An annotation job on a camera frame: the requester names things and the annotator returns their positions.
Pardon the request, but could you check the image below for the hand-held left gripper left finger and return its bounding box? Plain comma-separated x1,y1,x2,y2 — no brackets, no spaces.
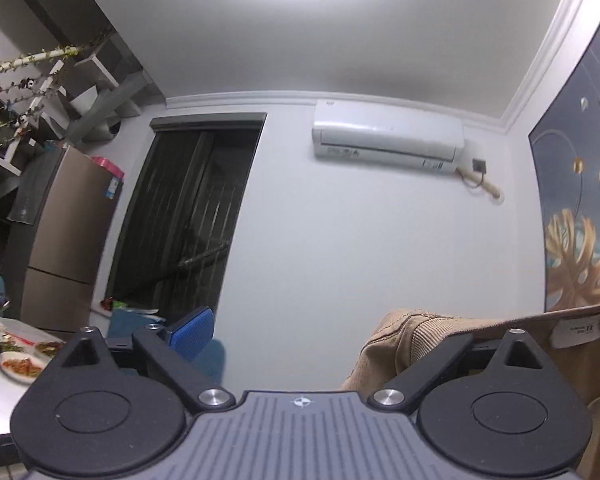
47,306,236,413

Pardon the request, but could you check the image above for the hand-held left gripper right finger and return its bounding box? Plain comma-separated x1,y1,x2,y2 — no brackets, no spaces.
370,327,556,413

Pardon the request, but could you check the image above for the tan sweatshirt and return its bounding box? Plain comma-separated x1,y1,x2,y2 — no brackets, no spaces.
339,301,600,480

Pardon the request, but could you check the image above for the dark doorway with metal gate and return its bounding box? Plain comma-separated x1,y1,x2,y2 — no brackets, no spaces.
103,112,268,331

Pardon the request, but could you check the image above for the plate of brown food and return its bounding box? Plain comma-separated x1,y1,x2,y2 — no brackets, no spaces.
34,340,67,359

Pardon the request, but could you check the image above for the bronze refrigerator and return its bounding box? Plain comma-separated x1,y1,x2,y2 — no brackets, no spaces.
20,146,126,333

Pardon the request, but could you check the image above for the plate of red food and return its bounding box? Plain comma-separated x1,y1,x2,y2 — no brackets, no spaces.
0,351,47,384

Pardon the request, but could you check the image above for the plate of green vegetables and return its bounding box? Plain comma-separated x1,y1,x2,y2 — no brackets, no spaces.
0,332,37,354

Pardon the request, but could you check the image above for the pink box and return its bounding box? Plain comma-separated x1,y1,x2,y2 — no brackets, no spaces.
91,156,126,181

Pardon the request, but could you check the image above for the beige air conditioner pipe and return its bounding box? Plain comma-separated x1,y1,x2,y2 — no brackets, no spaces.
457,167,503,202

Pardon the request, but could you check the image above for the white dining table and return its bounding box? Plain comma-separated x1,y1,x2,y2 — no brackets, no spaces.
0,317,76,456

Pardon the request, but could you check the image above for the grey hanging cloth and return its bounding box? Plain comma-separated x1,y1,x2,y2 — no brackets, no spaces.
7,147,66,223

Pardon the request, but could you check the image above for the grey staircase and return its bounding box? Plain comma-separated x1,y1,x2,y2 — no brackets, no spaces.
65,30,156,147

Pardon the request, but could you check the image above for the white railing with artificial vines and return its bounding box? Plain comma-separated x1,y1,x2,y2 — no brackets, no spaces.
0,42,88,166

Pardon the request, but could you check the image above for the black wall socket with cable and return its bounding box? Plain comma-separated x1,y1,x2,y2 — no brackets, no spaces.
460,158,487,190

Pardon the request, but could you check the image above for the white wall air conditioner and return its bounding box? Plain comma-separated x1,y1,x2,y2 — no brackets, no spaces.
311,100,466,175

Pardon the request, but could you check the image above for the dark blue leaf wall mural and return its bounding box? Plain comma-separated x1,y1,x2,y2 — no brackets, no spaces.
528,25,600,313

